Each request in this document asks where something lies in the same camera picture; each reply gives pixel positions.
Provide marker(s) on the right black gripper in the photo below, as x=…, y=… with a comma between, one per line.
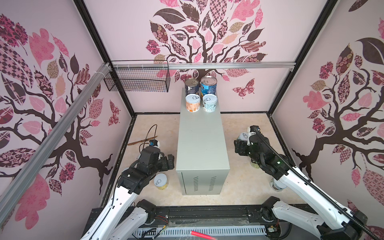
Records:
x=240, y=145

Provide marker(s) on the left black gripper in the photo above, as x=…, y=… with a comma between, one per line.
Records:
x=165, y=166

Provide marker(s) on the white can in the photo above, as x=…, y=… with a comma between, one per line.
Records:
x=277, y=185
x=243, y=137

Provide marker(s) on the yellow label tin can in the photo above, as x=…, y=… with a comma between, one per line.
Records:
x=161, y=181

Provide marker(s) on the patterned can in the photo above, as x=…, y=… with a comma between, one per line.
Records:
x=210, y=102

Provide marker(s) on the orange label can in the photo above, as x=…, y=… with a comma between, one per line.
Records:
x=193, y=103

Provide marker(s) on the blue label tin can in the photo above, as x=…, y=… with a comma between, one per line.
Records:
x=208, y=85

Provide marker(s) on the dark label tin can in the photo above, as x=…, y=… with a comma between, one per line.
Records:
x=192, y=86

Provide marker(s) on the green label tin can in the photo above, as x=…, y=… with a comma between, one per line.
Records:
x=255, y=165

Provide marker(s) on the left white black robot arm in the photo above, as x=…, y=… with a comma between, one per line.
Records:
x=110, y=225

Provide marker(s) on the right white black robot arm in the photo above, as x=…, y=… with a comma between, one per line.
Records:
x=331, y=220

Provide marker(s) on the grey metal cabinet counter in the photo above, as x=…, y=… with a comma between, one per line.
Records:
x=202, y=161

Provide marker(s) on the copper table knife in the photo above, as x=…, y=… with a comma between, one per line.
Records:
x=141, y=141

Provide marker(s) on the pink marker pen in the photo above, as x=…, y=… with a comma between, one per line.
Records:
x=201, y=235

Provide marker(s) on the horizontal aluminium bar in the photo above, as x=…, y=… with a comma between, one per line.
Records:
x=198, y=66

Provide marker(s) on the diagonal aluminium bar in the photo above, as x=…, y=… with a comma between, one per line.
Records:
x=23, y=180

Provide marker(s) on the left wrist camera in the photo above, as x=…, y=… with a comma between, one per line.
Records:
x=150, y=155

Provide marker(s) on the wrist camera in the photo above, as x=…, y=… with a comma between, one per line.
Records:
x=150, y=155
x=252, y=130

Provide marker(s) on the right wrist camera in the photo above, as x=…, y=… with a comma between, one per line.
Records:
x=252, y=130

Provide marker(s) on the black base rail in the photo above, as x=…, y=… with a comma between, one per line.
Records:
x=210, y=216

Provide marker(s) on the white slotted cable duct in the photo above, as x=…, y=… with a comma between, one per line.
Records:
x=181, y=232

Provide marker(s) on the black wire basket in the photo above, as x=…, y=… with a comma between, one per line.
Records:
x=139, y=76

